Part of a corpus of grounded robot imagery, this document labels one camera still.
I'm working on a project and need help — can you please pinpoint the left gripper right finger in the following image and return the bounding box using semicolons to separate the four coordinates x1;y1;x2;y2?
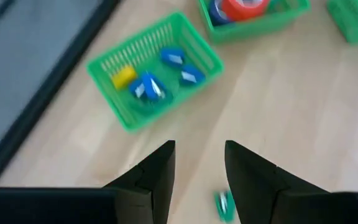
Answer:
224;139;335;224

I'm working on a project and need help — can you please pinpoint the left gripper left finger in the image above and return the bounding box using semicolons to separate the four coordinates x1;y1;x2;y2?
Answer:
103;139;177;224

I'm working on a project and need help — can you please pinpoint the green mini stapler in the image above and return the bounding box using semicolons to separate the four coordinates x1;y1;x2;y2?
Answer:
213;189;237;223

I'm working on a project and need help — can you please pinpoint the yellow mini stapler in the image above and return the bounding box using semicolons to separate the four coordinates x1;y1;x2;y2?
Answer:
111;65;138;91

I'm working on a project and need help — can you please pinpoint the red tape roll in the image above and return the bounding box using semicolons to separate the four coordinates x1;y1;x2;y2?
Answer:
221;0;272;22

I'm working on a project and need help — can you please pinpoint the dark blue tape roll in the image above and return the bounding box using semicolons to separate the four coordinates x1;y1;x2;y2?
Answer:
208;0;234;26

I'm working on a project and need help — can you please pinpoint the green plastic basket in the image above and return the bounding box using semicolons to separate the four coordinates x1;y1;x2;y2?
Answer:
326;0;358;45
86;11;225;134
196;0;312;44

